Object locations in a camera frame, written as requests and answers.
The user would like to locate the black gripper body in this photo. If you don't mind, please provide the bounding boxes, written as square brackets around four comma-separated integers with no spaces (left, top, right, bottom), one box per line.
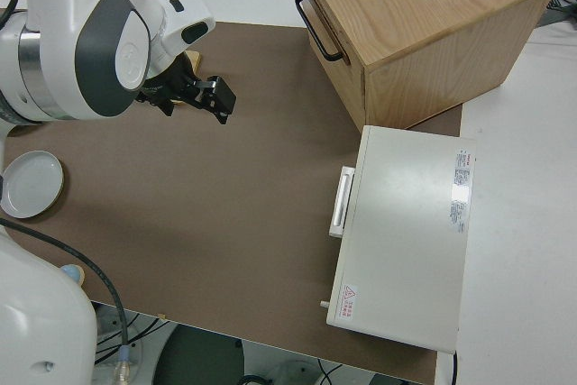
[134,54,214,109]

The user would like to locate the gray round plate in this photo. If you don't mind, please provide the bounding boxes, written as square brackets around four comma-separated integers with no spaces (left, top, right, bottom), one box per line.
[0,150,68,220]

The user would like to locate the wooden mug rack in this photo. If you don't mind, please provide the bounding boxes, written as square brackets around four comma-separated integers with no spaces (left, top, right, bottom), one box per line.
[173,50,203,106]

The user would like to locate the wooden cabinet drawer front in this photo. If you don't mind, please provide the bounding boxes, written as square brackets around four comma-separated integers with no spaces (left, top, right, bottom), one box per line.
[291,0,367,132]

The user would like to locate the white toaster oven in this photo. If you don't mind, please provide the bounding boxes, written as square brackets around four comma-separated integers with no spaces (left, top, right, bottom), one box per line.
[325,124,478,354]

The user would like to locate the wooden cabinet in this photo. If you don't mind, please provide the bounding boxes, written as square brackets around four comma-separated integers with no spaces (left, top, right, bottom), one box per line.
[290,0,561,132]

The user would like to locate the dark grey round base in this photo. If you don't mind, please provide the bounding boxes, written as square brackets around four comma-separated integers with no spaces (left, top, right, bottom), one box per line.
[157,324,247,385]

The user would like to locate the black drawer handle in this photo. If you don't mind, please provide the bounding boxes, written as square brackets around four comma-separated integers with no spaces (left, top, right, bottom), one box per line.
[295,0,344,62]

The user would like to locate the white oven door handle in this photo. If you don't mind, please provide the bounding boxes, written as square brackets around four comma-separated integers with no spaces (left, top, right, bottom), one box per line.
[327,166,357,238]

